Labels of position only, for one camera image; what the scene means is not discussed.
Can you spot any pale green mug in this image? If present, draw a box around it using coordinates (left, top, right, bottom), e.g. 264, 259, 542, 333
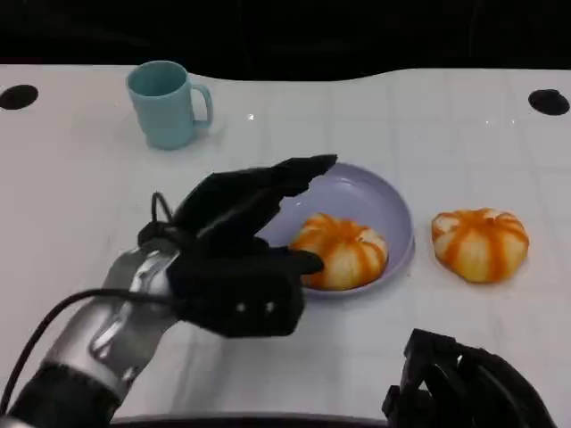
125, 61, 215, 152

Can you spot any orange white toy bread roll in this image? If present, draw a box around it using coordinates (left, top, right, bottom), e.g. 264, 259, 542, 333
288, 212, 390, 292
430, 207, 531, 285

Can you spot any long black arm cable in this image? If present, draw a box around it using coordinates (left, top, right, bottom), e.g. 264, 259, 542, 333
0, 288, 191, 405

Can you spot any looped black wrist cable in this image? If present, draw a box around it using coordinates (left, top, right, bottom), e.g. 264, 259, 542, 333
137, 191, 200, 249

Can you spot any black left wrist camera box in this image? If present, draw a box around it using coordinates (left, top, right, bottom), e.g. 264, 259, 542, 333
170, 262, 307, 339

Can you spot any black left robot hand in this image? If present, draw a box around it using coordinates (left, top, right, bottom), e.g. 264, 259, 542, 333
170, 153, 339, 289

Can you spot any lilac plate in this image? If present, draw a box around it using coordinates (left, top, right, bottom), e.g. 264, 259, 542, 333
252, 161, 417, 304

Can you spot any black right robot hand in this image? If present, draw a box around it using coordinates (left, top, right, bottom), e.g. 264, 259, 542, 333
380, 328, 559, 428

